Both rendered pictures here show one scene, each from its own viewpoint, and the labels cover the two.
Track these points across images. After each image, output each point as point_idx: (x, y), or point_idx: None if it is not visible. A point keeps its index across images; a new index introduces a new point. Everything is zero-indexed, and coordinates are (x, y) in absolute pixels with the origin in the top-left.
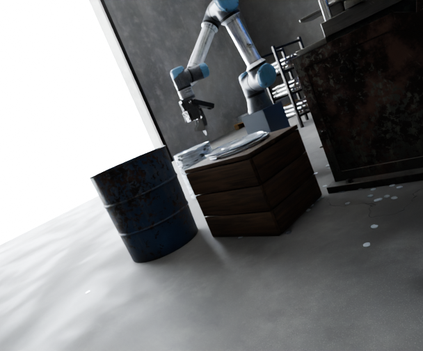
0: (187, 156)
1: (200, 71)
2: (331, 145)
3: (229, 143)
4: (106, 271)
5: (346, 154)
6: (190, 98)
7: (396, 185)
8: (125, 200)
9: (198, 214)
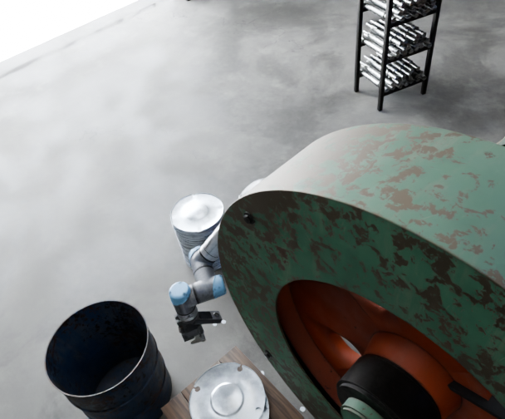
0: (187, 234)
1: (212, 298)
2: None
3: (226, 369)
4: (62, 407)
5: None
6: (189, 322)
7: None
8: (87, 410)
9: (180, 336)
